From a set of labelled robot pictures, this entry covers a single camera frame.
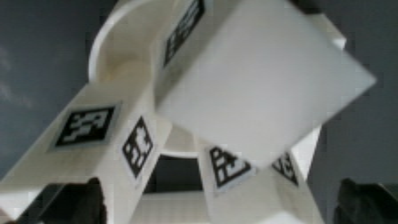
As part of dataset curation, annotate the white round stool seat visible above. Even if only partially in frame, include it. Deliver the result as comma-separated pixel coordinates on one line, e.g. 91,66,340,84
89,0,214,158

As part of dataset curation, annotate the white stool leg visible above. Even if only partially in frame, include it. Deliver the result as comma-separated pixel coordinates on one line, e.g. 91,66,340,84
0,59,176,224
198,128,326,224
155,0,377,167

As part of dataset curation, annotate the white U-shaped fence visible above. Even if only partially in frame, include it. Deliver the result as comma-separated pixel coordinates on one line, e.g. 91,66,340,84
130,191,210,224

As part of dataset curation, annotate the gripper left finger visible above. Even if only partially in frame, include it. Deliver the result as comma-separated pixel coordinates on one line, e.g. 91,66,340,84
16,178,107,224

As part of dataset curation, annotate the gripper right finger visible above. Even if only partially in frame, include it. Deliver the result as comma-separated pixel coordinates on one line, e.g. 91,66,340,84
334,178,398,224

